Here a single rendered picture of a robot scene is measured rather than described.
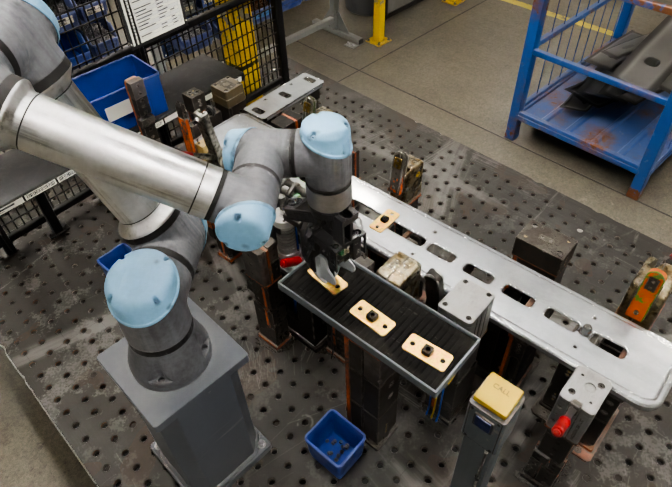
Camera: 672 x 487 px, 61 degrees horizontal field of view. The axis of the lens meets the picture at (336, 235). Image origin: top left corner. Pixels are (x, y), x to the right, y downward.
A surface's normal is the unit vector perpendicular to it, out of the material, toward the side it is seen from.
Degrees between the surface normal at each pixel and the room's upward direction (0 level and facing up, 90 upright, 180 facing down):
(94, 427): 0
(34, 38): 75
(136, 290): 8
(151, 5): 90
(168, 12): 90
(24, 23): 64
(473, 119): 0
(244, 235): 90
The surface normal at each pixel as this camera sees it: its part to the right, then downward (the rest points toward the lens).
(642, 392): -0.04, -0.70
